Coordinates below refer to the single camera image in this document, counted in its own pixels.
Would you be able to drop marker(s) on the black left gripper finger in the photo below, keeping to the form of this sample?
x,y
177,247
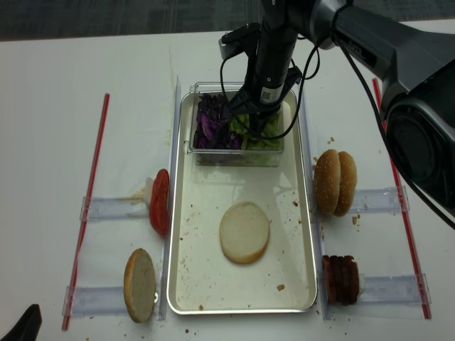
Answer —
x,y
27,327

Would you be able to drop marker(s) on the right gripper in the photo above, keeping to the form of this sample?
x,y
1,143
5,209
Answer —
x,y
269,77

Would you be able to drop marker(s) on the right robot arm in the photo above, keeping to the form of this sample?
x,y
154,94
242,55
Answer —
x,y
416,68

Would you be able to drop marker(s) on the white tomato pusher block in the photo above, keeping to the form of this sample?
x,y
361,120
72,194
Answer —
x,y
148,191

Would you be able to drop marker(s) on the red tomato slices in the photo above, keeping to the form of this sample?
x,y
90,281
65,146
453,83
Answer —
x,y
158,215

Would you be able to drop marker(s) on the bacon meat patties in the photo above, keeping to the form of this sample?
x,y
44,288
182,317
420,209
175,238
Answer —
x,y
342,279

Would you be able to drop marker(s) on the clear plastic container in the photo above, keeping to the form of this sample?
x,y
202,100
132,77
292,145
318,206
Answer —
x,y
253,152

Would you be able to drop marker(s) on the purple cabbage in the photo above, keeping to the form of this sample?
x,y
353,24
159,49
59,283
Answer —
x,y
212,127

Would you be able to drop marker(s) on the sesame bun front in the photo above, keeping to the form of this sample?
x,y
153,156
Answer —
x,y
327,178

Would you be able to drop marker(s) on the sesame bun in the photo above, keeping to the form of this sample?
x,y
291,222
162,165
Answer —
x,y
348,184
327,178

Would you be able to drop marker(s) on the sesame bun rear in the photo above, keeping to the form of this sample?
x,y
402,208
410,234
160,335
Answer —
x,y
348,184

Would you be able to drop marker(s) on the bottom bun on tray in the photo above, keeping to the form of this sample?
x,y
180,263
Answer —
x,y
244,232

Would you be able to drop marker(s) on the metal tray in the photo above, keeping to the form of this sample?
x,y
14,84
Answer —
x,y
201,279

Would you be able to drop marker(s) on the left bun half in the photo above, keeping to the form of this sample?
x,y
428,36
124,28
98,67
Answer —
x,y
139,286

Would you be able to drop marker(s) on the left red strip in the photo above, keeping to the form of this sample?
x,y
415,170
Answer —
x,y
90,185

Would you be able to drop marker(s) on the red strip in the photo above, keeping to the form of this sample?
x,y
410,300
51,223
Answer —
x,y
421,280
90,185

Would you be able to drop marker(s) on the white patty pusher block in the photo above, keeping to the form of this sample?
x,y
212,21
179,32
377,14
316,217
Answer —
x,y
361,284

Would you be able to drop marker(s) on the right red strip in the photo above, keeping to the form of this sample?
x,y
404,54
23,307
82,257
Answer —
x,y
421,280

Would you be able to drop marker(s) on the lower left clear rail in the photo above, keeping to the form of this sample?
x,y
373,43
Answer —
x,y
92,301

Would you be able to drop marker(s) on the left long clear rail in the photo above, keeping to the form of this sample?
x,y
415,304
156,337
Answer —
x,y
170,184

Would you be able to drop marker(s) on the long clear rail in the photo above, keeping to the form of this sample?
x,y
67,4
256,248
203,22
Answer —
x,y
170,184
315,219

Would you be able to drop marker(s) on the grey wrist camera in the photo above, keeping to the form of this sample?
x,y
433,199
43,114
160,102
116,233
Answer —
x,y
241,40

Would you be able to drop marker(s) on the upper left clear rail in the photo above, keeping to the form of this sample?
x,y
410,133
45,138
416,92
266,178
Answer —
x,y
121,208

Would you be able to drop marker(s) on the upper right clear rail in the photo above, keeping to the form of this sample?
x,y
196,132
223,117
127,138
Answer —
x,y
376,200

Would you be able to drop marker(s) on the right long clear rail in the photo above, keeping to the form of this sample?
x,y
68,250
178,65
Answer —
x,y
315,219

